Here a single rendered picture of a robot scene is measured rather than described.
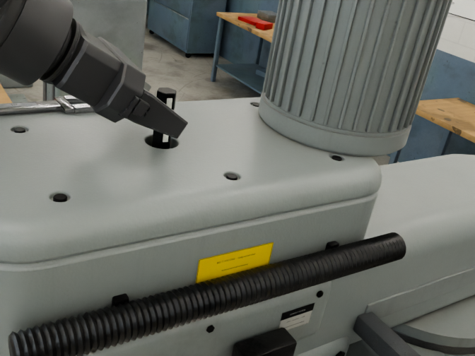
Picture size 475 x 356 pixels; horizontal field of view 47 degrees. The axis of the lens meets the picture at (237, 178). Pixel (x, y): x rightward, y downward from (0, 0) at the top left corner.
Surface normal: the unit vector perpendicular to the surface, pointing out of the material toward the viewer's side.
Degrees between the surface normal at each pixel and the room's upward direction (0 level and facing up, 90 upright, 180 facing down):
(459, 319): 0
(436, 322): 0
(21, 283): 90
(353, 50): 90
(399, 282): 90
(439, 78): 90
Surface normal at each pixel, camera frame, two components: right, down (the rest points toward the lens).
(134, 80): 0.73, -0.24
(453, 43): -0.83, 0.12
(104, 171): 0.15, -0.88
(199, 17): 0.53, 0.46
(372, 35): -0.07, 0.44
